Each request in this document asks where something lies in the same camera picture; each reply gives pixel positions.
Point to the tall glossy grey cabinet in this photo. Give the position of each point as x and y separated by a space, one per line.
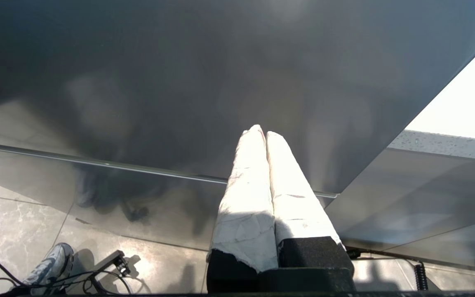
179 82

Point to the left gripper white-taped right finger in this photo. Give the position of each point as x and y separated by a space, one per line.
295 198

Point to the grey base cabinet door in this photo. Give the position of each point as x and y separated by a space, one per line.
419 198

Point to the grey sneaker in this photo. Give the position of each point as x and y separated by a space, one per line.
52 264

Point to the black floor plug adapter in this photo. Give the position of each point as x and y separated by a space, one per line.
116 260

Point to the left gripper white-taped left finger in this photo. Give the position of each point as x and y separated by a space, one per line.
245 198

